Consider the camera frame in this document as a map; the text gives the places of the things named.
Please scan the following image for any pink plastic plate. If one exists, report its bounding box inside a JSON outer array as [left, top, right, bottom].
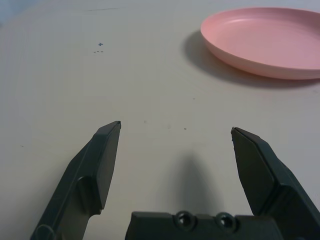
[[199, 6, 320, 81]]

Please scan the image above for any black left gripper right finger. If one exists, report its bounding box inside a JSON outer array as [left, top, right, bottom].
[[231, 126, 320, 240]]

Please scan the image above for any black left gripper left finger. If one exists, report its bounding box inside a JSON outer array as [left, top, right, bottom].
[[29, 120, 122, 240]]

